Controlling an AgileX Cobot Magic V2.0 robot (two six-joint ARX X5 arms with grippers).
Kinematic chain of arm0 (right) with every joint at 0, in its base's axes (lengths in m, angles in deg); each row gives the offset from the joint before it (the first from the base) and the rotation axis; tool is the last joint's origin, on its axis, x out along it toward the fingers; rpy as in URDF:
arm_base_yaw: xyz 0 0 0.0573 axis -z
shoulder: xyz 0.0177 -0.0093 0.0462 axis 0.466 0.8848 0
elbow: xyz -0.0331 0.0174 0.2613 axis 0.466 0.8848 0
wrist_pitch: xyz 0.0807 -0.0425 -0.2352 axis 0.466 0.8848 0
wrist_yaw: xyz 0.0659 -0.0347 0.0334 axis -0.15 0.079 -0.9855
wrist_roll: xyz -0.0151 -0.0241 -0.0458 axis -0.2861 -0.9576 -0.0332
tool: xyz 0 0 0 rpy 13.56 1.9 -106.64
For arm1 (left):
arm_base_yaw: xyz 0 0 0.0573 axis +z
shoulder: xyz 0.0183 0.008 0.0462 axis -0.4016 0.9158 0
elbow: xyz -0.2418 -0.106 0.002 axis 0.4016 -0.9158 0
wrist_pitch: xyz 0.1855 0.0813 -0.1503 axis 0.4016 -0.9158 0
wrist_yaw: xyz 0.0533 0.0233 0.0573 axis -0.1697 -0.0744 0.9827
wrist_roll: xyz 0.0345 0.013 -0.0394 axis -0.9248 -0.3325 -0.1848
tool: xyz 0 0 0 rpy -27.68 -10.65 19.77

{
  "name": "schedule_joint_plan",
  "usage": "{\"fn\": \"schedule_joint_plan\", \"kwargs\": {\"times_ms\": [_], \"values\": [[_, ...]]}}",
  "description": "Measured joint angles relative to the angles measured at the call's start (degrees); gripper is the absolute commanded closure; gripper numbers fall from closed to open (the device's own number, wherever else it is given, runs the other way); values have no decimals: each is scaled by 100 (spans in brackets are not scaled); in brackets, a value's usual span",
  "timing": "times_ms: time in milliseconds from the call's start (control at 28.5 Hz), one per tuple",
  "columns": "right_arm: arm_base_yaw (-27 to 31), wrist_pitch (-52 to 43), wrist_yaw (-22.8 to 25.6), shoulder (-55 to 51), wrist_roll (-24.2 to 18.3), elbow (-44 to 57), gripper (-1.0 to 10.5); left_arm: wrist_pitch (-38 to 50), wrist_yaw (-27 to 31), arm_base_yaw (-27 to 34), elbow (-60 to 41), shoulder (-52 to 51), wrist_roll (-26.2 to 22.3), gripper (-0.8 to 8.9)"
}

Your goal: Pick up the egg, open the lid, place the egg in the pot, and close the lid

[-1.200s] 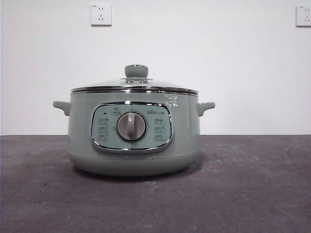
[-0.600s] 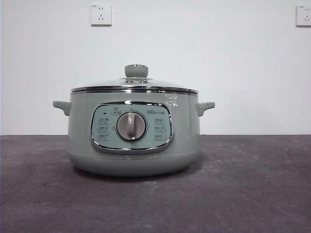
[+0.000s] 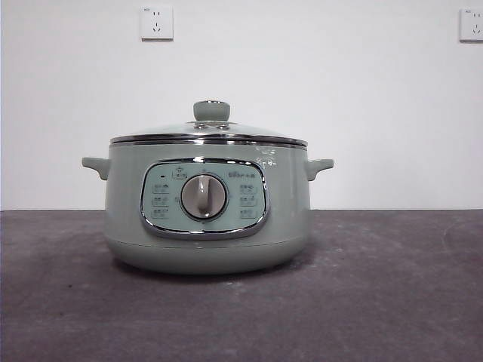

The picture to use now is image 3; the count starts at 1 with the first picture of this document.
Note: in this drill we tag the glass lid with green knob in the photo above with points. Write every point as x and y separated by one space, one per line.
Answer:
211 110

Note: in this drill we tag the pale green electric pot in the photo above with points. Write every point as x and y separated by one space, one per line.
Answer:
124 196

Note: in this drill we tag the white wall socket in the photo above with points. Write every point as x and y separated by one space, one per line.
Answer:
157 23
472 25

